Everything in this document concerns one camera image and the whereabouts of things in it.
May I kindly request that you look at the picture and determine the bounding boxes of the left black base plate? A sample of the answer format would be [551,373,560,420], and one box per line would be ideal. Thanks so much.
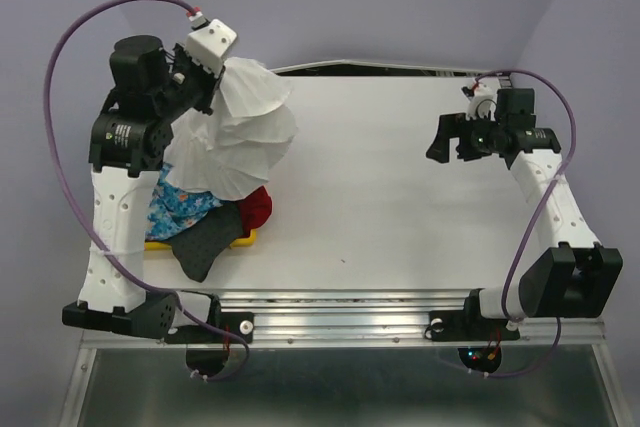
[162,309,256,346]

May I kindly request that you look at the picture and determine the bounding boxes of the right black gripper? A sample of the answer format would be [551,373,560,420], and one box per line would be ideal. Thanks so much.
[424,109,506,163]

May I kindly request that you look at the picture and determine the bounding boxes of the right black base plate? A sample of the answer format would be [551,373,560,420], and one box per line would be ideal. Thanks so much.
[424,310,520,342]

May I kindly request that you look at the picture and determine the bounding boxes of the aluminium rail frame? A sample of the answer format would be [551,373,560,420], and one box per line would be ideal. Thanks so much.
[60,290,634,426]

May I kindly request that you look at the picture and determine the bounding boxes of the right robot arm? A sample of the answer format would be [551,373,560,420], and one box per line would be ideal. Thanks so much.
[426,82,623,338]

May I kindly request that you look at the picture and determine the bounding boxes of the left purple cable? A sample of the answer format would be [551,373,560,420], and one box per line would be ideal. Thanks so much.
[42,0,250,382]

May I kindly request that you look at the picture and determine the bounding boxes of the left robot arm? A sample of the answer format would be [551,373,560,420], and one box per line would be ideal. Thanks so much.
[62,35,224,339]

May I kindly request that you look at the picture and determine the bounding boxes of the red skirt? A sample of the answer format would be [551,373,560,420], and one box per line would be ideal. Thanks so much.
[236,186,273,237]

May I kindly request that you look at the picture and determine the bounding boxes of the dark grey dotted skirt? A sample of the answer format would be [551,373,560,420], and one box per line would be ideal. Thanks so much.
[168,203,244,283]

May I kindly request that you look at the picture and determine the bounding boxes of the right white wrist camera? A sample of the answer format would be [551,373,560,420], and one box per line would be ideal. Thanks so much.
[462,81,496,120]

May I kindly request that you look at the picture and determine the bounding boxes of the white pleated skirt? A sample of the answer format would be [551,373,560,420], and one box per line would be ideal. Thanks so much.
[164,57,298,201]

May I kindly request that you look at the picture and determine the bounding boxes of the yellow plastic tray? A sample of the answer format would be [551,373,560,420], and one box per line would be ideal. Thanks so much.
[144,230,257,252]

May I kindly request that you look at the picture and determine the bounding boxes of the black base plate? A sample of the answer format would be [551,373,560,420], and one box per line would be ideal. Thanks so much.
[424,310,520,342]
[162,309,256,346]

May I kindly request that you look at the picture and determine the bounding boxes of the blue floral skirt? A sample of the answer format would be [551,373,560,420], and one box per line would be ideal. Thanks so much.
[145,163,223,242]

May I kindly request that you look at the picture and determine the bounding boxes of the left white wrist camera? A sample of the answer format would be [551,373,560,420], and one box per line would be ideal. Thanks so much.
[184,12,238,76]

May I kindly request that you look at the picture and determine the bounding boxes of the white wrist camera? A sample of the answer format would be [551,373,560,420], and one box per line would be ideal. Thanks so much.
[462,81,496,120]
[184,12,238,76]

